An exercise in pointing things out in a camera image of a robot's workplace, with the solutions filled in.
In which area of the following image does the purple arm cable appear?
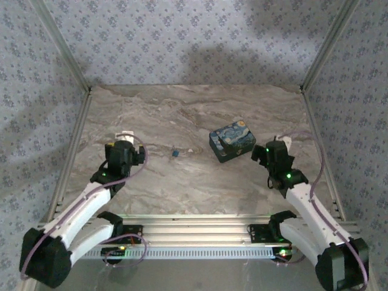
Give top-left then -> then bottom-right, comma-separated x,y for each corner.
277,130 -> 369,287
19,135 -> 150,281

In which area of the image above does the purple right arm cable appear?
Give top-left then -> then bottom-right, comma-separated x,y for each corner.
277,130 -> 369,287

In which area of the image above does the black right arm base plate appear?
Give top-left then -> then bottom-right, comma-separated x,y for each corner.
247,223 -> 292,243

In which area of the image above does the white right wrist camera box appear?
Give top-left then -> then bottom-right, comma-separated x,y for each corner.
274,135 -> 293,151

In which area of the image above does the aluminium frame post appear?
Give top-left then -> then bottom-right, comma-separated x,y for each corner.
299,0 -> 363,93
30,0 -> 93,93

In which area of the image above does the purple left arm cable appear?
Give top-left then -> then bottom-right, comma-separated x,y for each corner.
19,135 -> 150,281

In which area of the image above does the circuit board with green light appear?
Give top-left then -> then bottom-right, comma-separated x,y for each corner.
272,247 -> 297,259
101,247 -> 127,256

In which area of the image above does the aluminium table side rail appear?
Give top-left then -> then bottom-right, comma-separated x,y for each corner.
42,90 -> 93,222
301,90 -> 347,221

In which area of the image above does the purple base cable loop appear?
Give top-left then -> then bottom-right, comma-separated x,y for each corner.
275,253 -> 307,266
102,233 -> 148,268

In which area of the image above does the grey slotted cable duct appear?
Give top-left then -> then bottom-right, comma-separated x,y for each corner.
81,247 -> 299,261

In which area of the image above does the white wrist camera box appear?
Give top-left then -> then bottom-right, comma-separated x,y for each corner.
274,135 -> 293,151
116,130 -> 136,146

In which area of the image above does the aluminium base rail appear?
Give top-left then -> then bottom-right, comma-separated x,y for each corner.
38,215 -> 361,246

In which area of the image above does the blue starry night print box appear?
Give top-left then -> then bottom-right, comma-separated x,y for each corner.
208,119 -> 257,164

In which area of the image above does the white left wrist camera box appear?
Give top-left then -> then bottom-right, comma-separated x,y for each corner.
116,130 -> 136,146

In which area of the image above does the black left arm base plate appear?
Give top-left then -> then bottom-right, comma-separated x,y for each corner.
96,224 -> 144,245

